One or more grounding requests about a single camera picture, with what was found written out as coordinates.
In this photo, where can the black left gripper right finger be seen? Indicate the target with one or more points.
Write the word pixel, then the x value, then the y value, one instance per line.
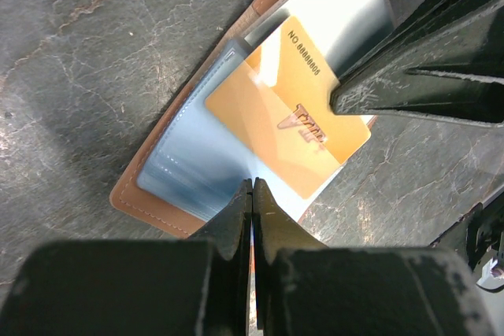
pixel 304 287

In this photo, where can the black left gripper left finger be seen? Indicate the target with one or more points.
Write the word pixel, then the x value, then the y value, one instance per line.
pixel 193 286

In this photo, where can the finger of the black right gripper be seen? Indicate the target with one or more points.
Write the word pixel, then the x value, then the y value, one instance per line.
pixel 426 11
pixel 450 69

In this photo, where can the tan leather card holder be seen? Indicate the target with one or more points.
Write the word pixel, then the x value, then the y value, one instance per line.
pixel 191 165

